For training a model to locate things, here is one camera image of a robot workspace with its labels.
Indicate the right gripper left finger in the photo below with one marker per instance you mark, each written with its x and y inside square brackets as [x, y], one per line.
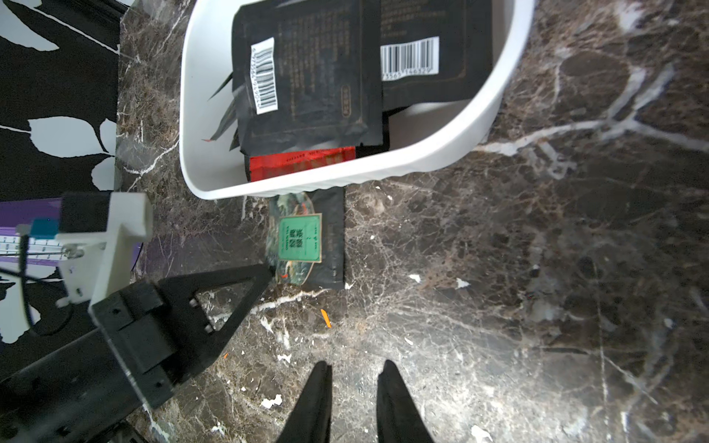
[310, 419]

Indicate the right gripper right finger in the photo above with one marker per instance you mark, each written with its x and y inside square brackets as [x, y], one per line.
[398, 419]

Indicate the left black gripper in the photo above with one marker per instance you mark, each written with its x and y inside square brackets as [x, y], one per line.
[150, 338]

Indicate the small red tea bag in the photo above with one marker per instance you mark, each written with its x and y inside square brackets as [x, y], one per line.
[269, 166]

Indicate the black tea bag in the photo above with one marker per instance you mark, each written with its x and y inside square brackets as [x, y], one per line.
[308, 76]
[434, 51]

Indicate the white storage box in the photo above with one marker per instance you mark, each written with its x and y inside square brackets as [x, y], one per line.
[425, 137]

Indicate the purple metronome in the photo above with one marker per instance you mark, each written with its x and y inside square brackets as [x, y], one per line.
[27, 238]

